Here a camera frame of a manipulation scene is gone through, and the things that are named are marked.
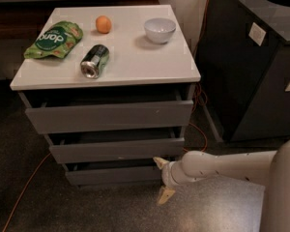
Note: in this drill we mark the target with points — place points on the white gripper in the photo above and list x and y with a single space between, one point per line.
167 175

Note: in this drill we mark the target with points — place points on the grey bottom drawer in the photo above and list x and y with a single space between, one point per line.
114 172

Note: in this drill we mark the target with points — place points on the grey drawer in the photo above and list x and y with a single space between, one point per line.
114 172
74 147
84 110

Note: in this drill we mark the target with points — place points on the green soda can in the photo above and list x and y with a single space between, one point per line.
94 61

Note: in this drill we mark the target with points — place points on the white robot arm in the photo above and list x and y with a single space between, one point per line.
270 169

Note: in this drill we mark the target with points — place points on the grey middle drawer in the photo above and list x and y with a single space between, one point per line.
74 147

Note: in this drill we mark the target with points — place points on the grey drawer cabinet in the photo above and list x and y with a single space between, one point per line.
135 63

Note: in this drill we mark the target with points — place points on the grey top drawer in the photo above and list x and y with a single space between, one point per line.
84 110

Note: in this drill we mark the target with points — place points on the dark waste bin cabinet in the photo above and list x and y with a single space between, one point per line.
245 83

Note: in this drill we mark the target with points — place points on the white bowl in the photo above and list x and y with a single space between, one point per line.
159 30

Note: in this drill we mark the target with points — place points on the orange fruit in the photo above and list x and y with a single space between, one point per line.
103 24

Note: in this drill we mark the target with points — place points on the white label sticker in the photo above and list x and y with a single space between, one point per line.
257 34

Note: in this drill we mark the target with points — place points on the green snack bag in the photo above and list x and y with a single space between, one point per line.
57 41

